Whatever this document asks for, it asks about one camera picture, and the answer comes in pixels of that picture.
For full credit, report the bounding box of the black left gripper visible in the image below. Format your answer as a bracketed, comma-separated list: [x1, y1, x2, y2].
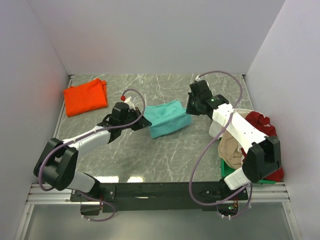
[120, 107, 152, 131]

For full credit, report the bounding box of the teal t-shirt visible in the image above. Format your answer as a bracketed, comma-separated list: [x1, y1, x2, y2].
[144, 100, 192, 139]

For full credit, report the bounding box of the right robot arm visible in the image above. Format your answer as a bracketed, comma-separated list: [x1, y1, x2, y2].
[186, 80, 281, 200]

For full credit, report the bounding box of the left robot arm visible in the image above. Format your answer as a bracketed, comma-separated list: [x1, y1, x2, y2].
[33, 101, 152, 191]

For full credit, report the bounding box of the white t-shirt in pile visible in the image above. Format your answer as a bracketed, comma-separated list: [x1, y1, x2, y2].
[208, 108, 253, 138]

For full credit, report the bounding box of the folded orange t-shirt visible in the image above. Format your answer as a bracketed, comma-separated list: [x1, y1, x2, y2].
[63, 78, 108, 117]

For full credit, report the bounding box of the beige t-shirt in pile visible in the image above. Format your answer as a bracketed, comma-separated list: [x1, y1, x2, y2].
[217, 111, 248, 169]

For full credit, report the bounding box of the red t-shirt in pile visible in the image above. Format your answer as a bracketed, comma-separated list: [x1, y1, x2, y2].
[242, 111, 284, 183]

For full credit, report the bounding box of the green bin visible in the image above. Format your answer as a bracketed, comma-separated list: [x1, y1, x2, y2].
[220, 158, 276, 184]

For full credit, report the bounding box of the aluminium rail frame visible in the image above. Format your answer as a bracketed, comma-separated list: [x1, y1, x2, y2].
[17, 75, 301, 240]

